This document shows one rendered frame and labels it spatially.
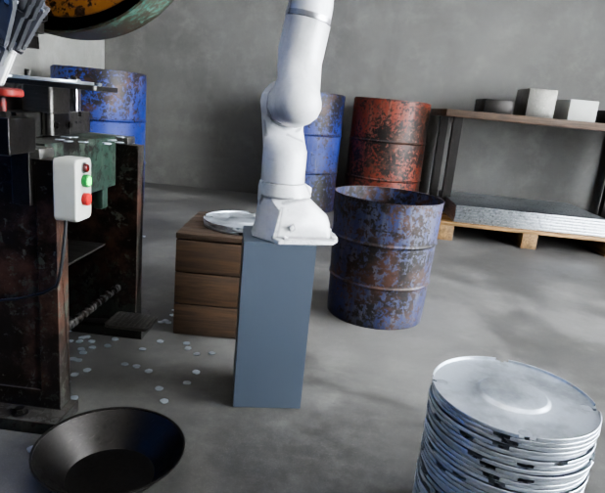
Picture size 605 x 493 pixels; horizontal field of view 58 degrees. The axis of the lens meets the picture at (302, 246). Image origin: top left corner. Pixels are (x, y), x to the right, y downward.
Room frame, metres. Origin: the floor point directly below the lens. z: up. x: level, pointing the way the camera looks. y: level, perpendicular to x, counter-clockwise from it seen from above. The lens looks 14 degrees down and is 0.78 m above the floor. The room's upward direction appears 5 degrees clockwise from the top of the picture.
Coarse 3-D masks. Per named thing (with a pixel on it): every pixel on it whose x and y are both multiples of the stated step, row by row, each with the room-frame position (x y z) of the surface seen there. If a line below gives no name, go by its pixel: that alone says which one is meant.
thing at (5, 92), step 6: (0, 90) 1.05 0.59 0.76; (6, 90) 1.05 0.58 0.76; (12, 90) 1.06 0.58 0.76; (18, 90) 1.08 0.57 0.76; (0, 96) 1.08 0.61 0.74; (6, 96) 1.06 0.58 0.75; (12, 96) 1.06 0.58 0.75; (18, 96) 1.08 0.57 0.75; (0, 102) 1.08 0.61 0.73; (6, 102) 1.09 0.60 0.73; (0, 108) 1.08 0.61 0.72; (6, 108) 1.08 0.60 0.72
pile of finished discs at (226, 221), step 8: (208, 216) 1.90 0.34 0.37; (216, 216) 1.90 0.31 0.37; (224, 216) 1.91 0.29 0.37; (232, 216) 1.90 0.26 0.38; (240, 216) 1.91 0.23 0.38; (248, 216) 1.93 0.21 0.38; (208, 224) 1.79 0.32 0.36; (216, 224) 1.76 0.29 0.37; (224, 224) 1.79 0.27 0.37; (232, 224) 1.80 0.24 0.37; (240, 224) 1.81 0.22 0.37; (248, 224) 1.82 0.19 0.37; (224, 232) 1.75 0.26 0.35; (232, 232) 1.74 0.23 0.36; (240, 232) 1.74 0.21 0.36
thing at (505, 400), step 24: (456, 360) 1.03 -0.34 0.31; (480, 360) 1.04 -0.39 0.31; (456, 384) 0.92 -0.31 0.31; (480, 384) 0.92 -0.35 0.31; (504, 384) 0.93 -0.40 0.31; (528, 384) 0.94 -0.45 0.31; (552, 384) 0.96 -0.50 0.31; (456, 408) 0.83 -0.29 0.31; (480, 408) 0.85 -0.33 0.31; (504, 408) 0.85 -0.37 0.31; (528, 408) 0.85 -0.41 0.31; (552, 408) 0.87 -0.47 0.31; (576, 408) 0.88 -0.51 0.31; (504, 432) 0.77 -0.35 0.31; (552, 432) 0.79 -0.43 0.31; (576, 432) 0.80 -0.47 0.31
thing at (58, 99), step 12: (24, 84) 1.37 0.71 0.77; (36, 84) 1.35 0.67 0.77; (48, 84) 1.35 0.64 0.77; (60, 84) 1.34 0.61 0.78; (72, 84) 1.34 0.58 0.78; (24, 96) 1.37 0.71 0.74; (36, 96) 1.37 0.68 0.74; (48, 96) 1.37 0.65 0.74; (60, 96) 1.41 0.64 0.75; (24, 108) 1.37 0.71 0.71; (36, 108) 1.37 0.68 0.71; (48, 108) 1.37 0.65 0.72; (60, 108) 1.41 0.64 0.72; (48, 120) 1.37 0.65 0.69; (60, 120) 1.41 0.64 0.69; (48, 132) 1.37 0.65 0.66; (60, 132) 1.40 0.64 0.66
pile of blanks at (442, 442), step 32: (448, 416) 0.85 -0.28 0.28; (448, 448) 0.83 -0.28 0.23; (480, 448) 0.79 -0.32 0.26; (512, 448) 0.77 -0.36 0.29; (544, 448) 0.76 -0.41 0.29; (576, 448) 0.77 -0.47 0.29; (416, 480) 0.93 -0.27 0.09; (448, 480) 0.82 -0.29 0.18; (480, 480) 0.79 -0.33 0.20; (512, 480) 0.78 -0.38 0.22; (544, 480) 0.76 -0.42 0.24; (576, 480) 0.78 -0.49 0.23
